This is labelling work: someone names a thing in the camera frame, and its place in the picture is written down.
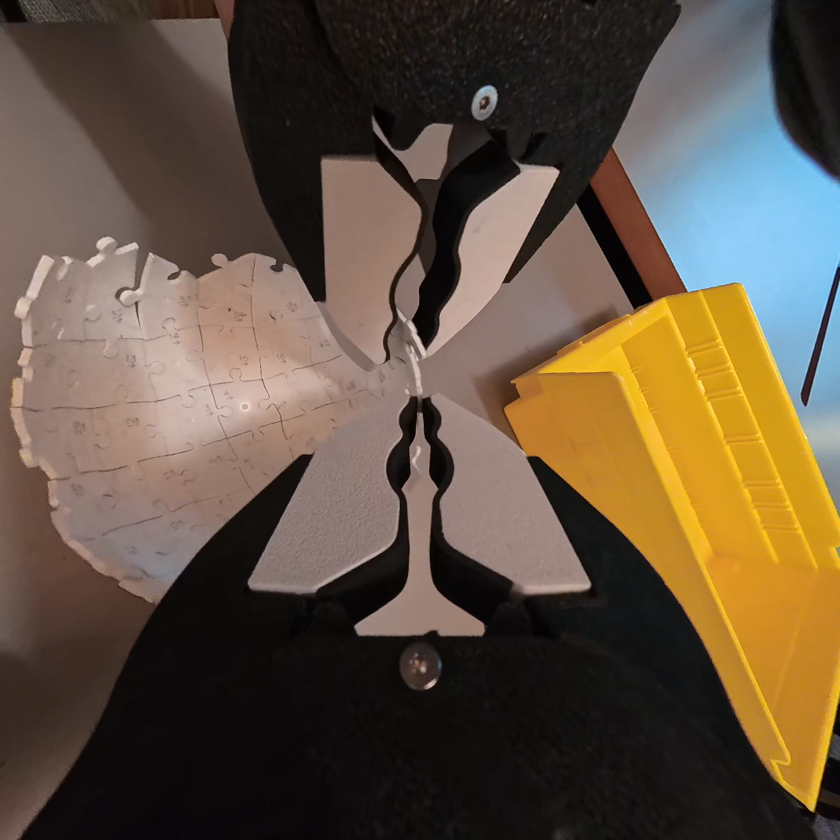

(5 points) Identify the dark rounded object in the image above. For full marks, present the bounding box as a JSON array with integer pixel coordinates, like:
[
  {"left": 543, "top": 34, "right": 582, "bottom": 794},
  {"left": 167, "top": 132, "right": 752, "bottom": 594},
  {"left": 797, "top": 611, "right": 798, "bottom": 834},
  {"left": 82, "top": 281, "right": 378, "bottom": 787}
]
[{"left": 771, "top": 0, "right": 840, "bottom": 179}]

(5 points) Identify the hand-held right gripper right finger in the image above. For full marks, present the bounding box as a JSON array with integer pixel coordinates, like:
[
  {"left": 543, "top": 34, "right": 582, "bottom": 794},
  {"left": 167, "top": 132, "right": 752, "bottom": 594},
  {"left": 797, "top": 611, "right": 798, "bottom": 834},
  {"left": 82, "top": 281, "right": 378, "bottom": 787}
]
[{"left": 423, "top": 399, "right": 593, "bottom": 626}]

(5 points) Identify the white table with wooden edge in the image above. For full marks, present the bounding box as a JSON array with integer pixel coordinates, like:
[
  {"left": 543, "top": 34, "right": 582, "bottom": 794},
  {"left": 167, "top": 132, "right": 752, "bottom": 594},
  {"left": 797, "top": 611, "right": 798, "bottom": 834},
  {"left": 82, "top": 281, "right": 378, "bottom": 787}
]
[{"left": 577, "top": 0, "right": 840, "bottom": 424}]

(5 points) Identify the yellow plastic bin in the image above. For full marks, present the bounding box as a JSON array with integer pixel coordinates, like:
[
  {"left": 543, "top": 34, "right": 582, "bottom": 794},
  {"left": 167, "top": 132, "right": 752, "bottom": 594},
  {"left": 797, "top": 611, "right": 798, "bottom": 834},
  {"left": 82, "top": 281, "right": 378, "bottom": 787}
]
[{"left": 504, "top": 282, "right": 840, "bottom": 812}]

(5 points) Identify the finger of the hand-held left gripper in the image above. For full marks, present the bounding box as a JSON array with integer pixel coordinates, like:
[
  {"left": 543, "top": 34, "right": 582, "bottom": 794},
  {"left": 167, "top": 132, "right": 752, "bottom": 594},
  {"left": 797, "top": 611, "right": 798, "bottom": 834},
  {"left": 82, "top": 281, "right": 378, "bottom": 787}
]
[
  {"left": 415, "top": 140, "right": 562, "bottom": 360},
  {"left": 320, "top": 155, "right": 429, "bottom": 366}
]

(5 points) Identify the white puzzle piece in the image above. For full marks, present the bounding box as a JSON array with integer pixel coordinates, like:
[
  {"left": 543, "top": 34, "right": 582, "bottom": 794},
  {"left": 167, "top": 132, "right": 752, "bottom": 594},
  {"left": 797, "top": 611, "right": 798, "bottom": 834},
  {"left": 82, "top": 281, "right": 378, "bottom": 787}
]
[{"left": 387, "top": 320, "right": 427, "bottom": 396}]

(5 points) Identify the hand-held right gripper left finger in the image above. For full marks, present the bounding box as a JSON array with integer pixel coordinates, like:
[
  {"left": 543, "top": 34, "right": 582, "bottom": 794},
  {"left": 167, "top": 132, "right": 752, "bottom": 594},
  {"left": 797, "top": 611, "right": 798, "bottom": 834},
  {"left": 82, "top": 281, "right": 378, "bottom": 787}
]
[{"left": 248, "top": 397, "right": 421, "bottom": 623}]

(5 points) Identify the white puzzle ball shell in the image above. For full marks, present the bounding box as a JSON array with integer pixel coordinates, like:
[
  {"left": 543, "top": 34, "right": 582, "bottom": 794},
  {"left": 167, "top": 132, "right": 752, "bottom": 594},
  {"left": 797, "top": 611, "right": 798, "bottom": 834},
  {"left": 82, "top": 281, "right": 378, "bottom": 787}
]
[{"left": 10, "top": 236, "right": 424, "bottom": 605}]

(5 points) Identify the thin dark rod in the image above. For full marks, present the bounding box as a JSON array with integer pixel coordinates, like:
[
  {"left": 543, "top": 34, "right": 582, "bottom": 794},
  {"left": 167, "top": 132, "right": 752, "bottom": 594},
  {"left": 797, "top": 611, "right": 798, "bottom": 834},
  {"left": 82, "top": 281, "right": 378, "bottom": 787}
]
[{"left": 801, "top": 261, "right": 840, "bottom": 408}]

